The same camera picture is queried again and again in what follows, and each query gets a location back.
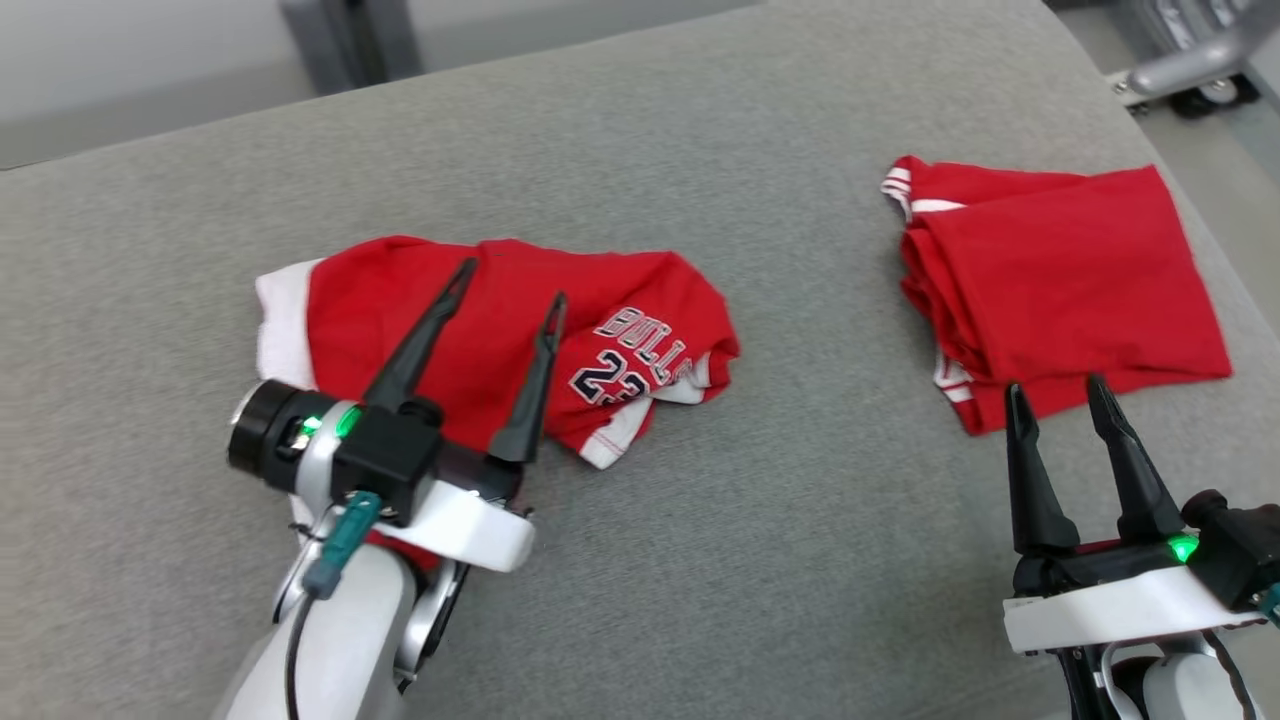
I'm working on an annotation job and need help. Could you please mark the black cable teal plug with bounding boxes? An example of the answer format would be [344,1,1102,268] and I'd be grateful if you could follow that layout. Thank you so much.
[283,489,384,720]
[1200,585,1280,720]

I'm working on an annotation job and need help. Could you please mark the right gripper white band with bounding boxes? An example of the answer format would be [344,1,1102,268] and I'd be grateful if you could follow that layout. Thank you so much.
[1003,374,1267,720]

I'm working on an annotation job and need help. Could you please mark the grey metal partition post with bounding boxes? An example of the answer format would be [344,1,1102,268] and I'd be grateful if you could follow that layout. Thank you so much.
[278,0,423,98]

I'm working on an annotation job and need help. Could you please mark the left black cable teal plug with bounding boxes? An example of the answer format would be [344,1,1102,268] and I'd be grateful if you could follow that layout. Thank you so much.
[283,489,384,720]

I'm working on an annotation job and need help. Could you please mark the red shorts with white trim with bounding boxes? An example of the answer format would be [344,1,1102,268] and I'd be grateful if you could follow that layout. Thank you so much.
[255,234,742,576]

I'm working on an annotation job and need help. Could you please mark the right black cable teal plug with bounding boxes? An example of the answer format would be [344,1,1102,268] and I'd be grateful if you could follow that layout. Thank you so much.
[1200,585,1280,720]

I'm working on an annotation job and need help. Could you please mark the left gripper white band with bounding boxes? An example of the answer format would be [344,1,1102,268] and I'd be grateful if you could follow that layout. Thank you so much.
[361,256,569,574]

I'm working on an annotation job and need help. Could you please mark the red white number 23 jersey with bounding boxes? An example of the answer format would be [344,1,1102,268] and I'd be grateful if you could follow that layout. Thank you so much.
[881,154,1234,437]

